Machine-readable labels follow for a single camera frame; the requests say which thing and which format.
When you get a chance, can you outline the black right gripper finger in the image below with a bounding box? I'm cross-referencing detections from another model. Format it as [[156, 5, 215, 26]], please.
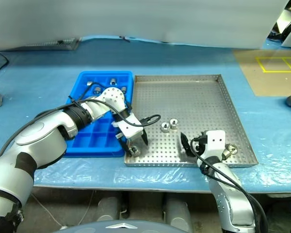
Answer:
[[180, 132, 194, 157]]

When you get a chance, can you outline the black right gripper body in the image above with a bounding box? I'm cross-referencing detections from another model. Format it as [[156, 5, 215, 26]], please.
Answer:
[[191, 135, 208, 156]]

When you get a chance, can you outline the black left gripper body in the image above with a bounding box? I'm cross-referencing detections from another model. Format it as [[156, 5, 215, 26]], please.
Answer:
[[123, 133, 144, 145]]

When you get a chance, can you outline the blue compartment tray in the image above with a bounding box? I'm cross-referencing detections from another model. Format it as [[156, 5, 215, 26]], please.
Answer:
[[62, 70, 134, 158]]

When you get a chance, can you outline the perforated metal tray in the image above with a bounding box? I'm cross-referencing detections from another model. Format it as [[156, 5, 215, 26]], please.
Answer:
[[123, 74, 259, 168]]

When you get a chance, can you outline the grey rounded block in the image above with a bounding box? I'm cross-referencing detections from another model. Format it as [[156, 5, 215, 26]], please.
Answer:
[[164, 196, 192, 231], [97, 196, 121, 221]]

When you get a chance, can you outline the brown cardboard mat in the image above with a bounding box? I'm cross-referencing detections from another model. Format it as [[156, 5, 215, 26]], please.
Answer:
[[234, 50, 291, 97]]

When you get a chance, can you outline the dark grey rounded housing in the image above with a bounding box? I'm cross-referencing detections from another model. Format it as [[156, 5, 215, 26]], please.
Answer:
[[52, 219, 192, 233]]

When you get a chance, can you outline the blue plastic table cover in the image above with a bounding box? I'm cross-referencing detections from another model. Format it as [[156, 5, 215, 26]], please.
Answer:
[[0, 35, 291, 197]]

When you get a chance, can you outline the flat perforated metal plate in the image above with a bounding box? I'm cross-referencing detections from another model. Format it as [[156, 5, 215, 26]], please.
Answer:
[[24, 36, 81, 51]]

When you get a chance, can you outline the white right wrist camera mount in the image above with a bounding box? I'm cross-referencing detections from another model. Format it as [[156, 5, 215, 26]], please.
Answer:
[[203, 130, 226, 161]]

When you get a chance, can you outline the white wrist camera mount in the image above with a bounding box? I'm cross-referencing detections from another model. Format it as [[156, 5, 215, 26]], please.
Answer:
[[111, 113, 147, 141], [203, 130, 226, 161]]

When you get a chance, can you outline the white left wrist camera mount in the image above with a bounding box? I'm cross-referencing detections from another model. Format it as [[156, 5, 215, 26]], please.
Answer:
[[111, 113, 147, 141]]

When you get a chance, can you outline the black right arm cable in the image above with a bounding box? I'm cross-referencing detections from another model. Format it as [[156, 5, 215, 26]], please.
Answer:
[[189, 137, 269, 233]]

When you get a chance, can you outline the thin white cable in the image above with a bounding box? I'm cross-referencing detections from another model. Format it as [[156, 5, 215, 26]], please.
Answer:
[[30, 189, 97, 230]]

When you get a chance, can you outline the thin black cable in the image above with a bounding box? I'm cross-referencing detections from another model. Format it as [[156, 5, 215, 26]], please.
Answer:
[[0, 50, 10, 78]]

